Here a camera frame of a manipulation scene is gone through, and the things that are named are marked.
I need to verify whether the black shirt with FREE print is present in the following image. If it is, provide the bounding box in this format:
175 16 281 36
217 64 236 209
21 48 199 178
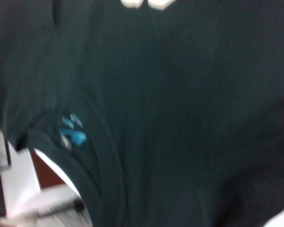
0 0 284 227

